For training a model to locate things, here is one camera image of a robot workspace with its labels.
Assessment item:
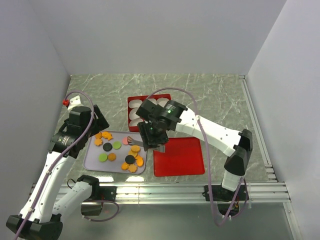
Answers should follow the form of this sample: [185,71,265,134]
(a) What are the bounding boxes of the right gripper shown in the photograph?
[137,119,170,152]

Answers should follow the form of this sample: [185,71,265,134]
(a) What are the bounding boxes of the metal tongs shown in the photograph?
[127,136,165,153]

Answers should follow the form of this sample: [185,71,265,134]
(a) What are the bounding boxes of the orange round sandwich cookie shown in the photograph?
[130,145,141,153]

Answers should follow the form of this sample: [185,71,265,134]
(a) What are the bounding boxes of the pink sandwich cookie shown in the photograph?
[122,136,129,145]

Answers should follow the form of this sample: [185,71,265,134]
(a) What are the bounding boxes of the orange round cookie hidden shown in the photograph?
[128,150,138,158]

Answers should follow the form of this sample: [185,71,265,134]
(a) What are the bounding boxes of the black sandwich cookie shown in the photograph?
[102,142,113,152]
[125,155,136,165]

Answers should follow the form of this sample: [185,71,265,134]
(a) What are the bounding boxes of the green sandwich cookie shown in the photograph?
[98,153,108,163]
[112,141,122,150]

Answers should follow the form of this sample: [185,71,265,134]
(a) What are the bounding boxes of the brown round cookie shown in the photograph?
[107,153,117,162]

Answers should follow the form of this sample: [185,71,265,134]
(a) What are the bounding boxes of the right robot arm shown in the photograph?
[136,99,253,200]

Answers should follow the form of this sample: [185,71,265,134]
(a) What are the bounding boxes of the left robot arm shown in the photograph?
[6,105,109,240]

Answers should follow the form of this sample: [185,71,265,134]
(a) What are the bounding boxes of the chocolate chip cookie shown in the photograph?
[95,132,102,139]

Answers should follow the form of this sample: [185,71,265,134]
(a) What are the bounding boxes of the orange leaf cookie top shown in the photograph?
[94,138,103,146]

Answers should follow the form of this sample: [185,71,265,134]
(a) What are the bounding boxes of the orange leaf cookie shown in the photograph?
[128,164,138,173]
[94,138,103,146]

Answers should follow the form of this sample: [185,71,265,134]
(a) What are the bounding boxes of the orange fish cookie right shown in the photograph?
[135,155,144,167]

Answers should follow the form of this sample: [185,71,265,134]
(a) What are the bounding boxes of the orange fish cookie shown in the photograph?
[121,162,130,171]
[135,155,144,167]
[101,131,113,141]

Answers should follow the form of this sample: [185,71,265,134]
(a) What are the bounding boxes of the orange fish cookie top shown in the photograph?
[101,131,113,141]

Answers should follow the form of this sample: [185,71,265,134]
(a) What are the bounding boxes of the red cookie box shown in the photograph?
[127,93,171,132]

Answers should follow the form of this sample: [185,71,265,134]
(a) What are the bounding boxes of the red box lid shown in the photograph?
[153,137,205,177]

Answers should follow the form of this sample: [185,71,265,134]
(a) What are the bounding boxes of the orange leaf cookie bottom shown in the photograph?
[128,164,138,173]

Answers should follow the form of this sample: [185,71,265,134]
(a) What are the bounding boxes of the orange fish cookie bottom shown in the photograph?
[121,162,130,171]

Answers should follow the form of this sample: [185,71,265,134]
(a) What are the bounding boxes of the lavender plastic tray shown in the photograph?
[83,131,146,175]

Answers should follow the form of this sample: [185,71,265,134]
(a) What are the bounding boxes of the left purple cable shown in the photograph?
[13,90,121,240]

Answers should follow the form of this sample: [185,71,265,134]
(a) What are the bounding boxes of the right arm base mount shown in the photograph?
[202,185,249,202]

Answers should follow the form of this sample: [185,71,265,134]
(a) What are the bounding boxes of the aluminium rail right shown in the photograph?
[239,75,278,183]

